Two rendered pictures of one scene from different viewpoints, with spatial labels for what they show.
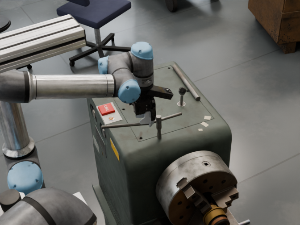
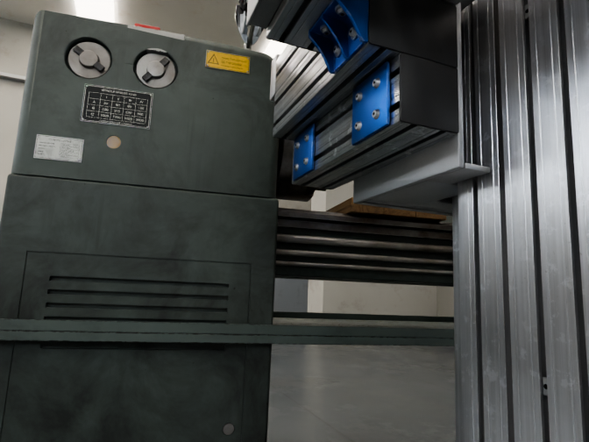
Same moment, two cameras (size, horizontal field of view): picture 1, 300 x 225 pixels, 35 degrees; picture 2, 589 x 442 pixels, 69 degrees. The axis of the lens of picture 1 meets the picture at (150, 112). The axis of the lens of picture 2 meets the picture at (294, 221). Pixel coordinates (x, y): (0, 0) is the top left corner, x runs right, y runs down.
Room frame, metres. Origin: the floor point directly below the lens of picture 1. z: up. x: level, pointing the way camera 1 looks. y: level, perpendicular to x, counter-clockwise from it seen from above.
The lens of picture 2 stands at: (1.12, 1.12, 0.64)
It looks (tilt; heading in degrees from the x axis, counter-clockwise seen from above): 9 degrees up; 277
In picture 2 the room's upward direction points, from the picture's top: 2 degrees clockwise
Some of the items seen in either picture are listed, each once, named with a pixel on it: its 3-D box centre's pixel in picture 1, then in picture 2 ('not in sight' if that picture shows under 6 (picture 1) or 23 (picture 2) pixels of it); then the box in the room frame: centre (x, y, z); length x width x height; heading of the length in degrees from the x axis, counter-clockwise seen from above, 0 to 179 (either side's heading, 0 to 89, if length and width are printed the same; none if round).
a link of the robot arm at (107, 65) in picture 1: (116, 68); not in sight; (1.36, 0.11, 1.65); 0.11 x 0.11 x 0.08; 18
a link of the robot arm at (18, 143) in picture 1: (10, 117); not in sight; (1.26, 0.48, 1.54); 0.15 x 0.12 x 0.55; 18
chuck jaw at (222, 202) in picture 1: (227, 196); not in sight; (1.25, -0.29, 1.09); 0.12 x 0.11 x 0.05; 111
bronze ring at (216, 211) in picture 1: (215, 218); not in sight; (1.15, -0.23, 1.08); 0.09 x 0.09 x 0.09; 21
